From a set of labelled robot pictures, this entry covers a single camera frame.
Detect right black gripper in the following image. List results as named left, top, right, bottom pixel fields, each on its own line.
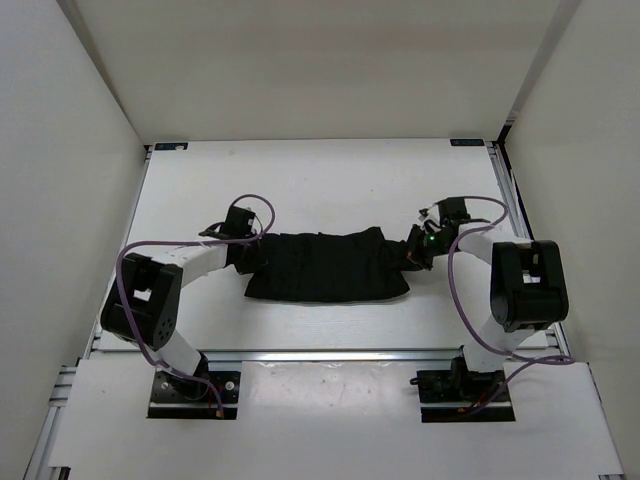
left=388, top=223, right=456, bottom=271

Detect black skirt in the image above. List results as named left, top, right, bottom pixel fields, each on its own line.
left=245, top=227, right=411, bottom=304

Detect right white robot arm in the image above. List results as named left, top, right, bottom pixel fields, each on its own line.
left=406, top=222, right=569, bottom=400

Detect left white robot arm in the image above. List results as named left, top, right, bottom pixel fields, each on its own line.
left=100, top=194, right=275, bottom=400

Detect right blue corner label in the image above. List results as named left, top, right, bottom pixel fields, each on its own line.
left=450, top=138, right=485, bottom=147

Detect blue corner label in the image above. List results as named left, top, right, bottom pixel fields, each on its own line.
left=154, top=142, right=189, bottom=151
left=450, top=138, right=485, bottom=147

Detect left blue corner label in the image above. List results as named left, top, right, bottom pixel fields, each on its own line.
left=154, top=142, right=189, bottom=151

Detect white front cover panel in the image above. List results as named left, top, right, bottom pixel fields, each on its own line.
left=50, top=358, right=623, bottom=479

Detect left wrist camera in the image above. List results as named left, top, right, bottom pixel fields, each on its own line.
left=220, top=205, right=256, bottom=238

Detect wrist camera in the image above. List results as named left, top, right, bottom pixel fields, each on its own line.
left=220, top=205, right=256, bottom=238
left=437, top=197, right=471, bottom=224

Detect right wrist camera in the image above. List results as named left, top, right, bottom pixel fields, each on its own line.
left=437, top=197, right=471, bottom=224

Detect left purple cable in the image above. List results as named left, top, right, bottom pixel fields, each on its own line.
left=115, top=193, right=277, bottom=419

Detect purple cable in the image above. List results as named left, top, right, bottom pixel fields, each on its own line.
left=434, top=195, right=576, bottom=416
left=115, top=193, right=277, bottom=419

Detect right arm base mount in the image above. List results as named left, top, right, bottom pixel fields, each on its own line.
left=409, top=369, right=516, bottom=423

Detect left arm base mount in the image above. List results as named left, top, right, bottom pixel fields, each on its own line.
left=147, top=370, right=241, bottom=420

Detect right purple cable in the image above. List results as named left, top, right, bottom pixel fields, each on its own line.
left=434, top=195, right=576, bottom=416

